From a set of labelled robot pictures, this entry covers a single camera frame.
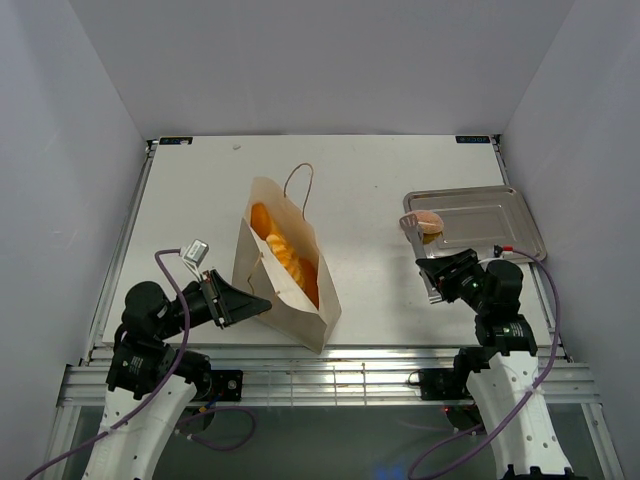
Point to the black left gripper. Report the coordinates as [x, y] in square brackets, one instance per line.
[232, 304]

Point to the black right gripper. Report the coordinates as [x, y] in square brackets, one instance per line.
[443, 283]

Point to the pink sugared fake doughnut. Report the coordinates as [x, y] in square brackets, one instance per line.
[427, 221]

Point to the beige paper bag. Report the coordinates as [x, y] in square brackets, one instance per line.
[257, 271]

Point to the ring shaped fake bread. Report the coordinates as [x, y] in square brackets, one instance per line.
[286, 255]

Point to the golden oval fake loaf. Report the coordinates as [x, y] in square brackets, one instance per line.
[309, 273]

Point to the long baguette fake bread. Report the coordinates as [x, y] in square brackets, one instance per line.
[260, 220]

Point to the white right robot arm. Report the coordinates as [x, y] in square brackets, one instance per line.
[502, 373]

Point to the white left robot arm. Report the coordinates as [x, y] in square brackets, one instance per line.
[153, 388]

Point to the metal baking tray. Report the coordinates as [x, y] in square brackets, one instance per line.
[478, 218]

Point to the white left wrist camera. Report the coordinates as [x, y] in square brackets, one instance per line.
[193, 255]

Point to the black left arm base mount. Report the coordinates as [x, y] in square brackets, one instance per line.
[220, 385]

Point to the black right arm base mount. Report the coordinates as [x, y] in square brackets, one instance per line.
[438, 384]

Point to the aluminium frame rail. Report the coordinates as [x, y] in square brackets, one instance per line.
[287, 376]

